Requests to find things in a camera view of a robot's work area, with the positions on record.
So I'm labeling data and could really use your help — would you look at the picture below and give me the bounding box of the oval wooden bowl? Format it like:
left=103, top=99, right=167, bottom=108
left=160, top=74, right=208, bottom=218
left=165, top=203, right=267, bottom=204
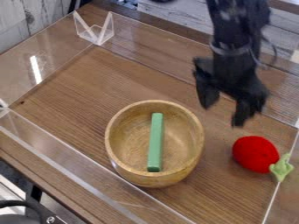
left=105, top=100, right=204, bottom=188

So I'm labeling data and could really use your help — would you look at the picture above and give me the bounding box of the red plush strawberry toy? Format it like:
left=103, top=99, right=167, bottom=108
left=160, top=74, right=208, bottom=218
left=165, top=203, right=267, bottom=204
left=232, top=136, right=295, bottom=183

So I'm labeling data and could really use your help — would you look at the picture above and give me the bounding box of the clear acrylic tray wall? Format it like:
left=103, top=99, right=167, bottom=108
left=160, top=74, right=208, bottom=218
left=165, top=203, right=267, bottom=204
left=0, top=4, right=299, bottom=224

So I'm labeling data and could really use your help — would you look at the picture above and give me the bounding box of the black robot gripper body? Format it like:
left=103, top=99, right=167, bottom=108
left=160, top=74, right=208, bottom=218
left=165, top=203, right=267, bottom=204
left=191, top=49, right=271, bottom=103

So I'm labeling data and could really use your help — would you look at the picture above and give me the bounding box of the black metal table leg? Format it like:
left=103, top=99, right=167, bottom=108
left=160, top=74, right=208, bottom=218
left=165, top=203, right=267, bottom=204
left=25, top=185, right=68, bottom=224

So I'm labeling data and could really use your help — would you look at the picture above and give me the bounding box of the green rectangular stick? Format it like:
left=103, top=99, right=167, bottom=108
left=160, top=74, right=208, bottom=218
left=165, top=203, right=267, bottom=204
left=147, top=113, right=164, bottom=172

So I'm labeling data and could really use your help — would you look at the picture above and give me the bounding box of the clear acrylic corner bracket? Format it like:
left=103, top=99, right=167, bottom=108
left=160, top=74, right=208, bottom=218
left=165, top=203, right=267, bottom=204
left=72, top=11, right=115, bottom=46

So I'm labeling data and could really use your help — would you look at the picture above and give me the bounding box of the black cable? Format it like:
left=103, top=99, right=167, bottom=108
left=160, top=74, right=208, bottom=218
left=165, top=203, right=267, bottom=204
left=0, top=199, right=44, bottom=224

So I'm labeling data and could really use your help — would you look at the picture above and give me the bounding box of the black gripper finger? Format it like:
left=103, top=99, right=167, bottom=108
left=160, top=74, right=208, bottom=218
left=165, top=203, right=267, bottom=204
left=195, top=74, right=220, bottom=109
left=231, top=98, right=267, bottom=127

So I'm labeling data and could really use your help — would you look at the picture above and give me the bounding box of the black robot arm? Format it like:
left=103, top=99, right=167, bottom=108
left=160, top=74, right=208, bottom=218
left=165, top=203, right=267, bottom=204
left=192, top=0, right=270, bottom=127

